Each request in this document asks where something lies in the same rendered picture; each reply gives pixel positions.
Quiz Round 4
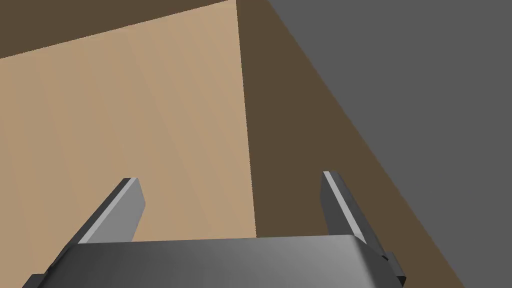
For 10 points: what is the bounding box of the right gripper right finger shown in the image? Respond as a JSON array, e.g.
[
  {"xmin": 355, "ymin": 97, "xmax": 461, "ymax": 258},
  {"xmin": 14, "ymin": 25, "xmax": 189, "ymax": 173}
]
[{"xmin": 319, "ymin": 170, "xmax": 387, "ymax": 260}]

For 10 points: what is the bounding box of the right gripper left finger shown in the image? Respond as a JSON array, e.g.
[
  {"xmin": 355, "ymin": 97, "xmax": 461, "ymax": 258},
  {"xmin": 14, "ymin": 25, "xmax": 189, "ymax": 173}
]
[{"xmin": 69, "ymin": 177, "xmax": 147, "ymax": 245}]

